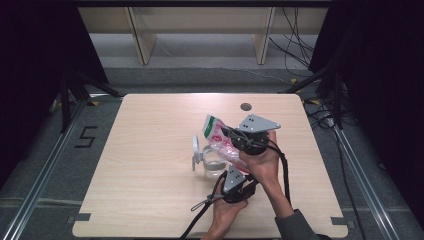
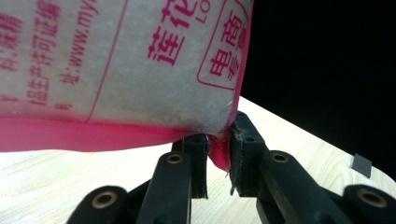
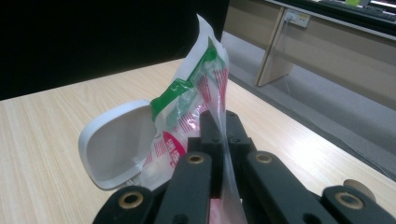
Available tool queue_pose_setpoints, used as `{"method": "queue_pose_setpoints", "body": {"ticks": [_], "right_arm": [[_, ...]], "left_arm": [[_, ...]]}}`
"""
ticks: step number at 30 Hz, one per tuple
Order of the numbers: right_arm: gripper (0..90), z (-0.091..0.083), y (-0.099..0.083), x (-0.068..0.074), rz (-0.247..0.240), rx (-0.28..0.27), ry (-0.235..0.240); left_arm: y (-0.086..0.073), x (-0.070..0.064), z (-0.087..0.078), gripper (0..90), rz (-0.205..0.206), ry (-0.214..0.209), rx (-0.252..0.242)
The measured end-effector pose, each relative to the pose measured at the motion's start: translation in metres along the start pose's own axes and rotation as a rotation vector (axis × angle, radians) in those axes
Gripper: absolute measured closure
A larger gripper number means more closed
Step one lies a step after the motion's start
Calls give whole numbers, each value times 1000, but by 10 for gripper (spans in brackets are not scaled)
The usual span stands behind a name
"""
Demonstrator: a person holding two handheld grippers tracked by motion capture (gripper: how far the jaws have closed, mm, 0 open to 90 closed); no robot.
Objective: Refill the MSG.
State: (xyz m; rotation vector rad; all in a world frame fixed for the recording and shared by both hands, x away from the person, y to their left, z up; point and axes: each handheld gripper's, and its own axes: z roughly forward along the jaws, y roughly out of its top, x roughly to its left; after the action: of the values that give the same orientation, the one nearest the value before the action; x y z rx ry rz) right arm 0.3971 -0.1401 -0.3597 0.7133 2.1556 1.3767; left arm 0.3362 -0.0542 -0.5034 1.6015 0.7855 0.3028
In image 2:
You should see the dark tape patch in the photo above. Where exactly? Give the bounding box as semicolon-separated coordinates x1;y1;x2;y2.
350;152;374;179

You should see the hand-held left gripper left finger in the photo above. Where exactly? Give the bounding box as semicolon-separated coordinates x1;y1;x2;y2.
135;133;210;224

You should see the pink sugar bag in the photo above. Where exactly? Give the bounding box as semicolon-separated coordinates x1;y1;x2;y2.
0;0;255;173

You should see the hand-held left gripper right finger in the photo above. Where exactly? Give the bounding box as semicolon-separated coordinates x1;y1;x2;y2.
228;110;354;224

